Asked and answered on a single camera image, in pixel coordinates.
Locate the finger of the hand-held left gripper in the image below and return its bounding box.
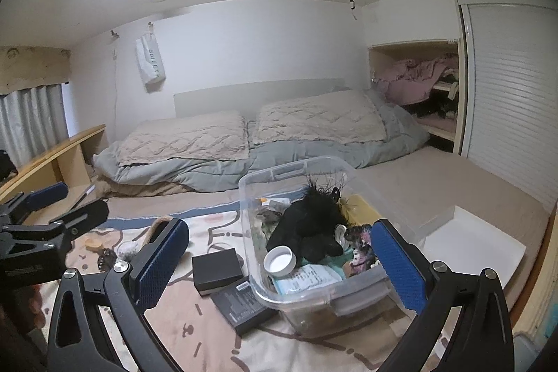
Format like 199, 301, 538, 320
44, 199, 110, 255
0, 181, 69, 227

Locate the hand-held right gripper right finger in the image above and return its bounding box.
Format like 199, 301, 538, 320
370, 219, 515, 372

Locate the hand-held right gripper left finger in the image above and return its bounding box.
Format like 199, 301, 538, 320
46, 217, 190, 372

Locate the purple white crochet piece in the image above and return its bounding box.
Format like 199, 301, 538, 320
344, 224, 382, 274

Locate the white blue packet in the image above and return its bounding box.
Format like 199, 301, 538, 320
272, 263, 345, 296

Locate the black feather hair accessory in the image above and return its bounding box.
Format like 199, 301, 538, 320
266, 172, 354, 261

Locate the clear plastic storage bin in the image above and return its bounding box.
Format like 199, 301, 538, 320
237, 156, 430, 340

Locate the white round plastic lid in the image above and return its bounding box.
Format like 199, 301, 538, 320
263, 245, 297, 277

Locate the person's left forearm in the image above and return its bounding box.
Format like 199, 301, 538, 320
0, 302, 48, 372

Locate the person's left hand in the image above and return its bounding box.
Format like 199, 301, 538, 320
17, 284, 46, 334

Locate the beige fleece hat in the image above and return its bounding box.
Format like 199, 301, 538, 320
139, 215, 175, 246

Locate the light wooden shelf unit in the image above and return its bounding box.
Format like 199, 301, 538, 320
0, 123, 107, 203

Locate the brown hair claw clip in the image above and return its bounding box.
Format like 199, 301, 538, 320
97, 249, 118, 272

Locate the pink brown printed bed sheet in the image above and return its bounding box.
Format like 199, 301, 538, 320
65, 202, 441, 372

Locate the black box silver base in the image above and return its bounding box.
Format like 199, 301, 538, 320
192, 248, 245, 296

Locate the beige fleece blanket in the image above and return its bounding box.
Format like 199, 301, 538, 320
96, 176, 197, 198

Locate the yellow flat box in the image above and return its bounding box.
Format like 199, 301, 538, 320
340, 192, 382, 227

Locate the grey curtain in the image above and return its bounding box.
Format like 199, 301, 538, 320
0, 84, 69, 168

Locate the white flat board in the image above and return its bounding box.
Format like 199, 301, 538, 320
421, 205, 527, 290

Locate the flat black box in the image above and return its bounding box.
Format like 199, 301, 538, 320
211, 276, 280, 339

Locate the plain beige mattress cover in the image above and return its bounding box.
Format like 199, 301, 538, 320
349, 147, 552, 312

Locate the beige quilted pillow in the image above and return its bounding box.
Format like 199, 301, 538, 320
253, 90, 388, 145
117, 111, 250, 167

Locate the beige patterned curtain valance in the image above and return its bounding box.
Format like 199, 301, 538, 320
0, 46, 71, 94

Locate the grey blue quilt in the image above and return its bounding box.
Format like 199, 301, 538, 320
93, 89, 430, 194

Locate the white hanging bag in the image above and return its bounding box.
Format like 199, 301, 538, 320
135, 33, 167, 94

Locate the grey headboard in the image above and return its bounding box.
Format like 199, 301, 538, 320
173, 78, 347, 120

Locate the pile of clothes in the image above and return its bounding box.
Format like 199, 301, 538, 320
376, 54, 460, 120

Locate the white louvred closet door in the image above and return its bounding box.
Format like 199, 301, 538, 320
455, 0, 558, 216

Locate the wooden closet shelf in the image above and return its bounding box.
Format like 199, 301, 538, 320
368, 38, 463, 152

